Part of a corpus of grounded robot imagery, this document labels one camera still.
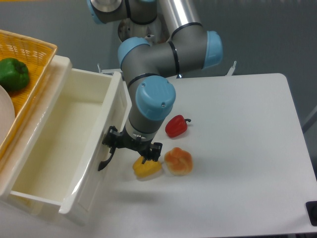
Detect white drawer cabinet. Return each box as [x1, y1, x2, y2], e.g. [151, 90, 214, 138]
[0, 56, 72, 215]

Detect black corner device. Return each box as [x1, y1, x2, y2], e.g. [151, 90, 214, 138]
[306, 201, 317, 227]

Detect orange bread roll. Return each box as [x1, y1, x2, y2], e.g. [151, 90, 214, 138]
[164, 147, 193, 176]

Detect yellow bell pepper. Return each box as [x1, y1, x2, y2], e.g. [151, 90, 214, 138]
[132, 156, 162, 179]

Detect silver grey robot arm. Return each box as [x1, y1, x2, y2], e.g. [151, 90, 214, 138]
[87, 0, 223, 161]

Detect red bell pepper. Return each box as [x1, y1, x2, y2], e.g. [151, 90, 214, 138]
[165, 115, 191, 138]

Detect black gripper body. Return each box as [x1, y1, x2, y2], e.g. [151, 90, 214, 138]
[118, 131, 152, 159]

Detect green bell pepper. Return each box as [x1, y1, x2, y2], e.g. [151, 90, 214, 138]
[0, 58, 30, 92]

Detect white plate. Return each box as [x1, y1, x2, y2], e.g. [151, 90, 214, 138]
[0, 86, 15, 144]

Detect yellow wicker basket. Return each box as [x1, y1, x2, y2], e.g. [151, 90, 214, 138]
[0, 30, 57, 156]

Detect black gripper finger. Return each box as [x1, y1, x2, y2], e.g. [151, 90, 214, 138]
[102, 126, 123, 155]
[141, 142, 162, 164]

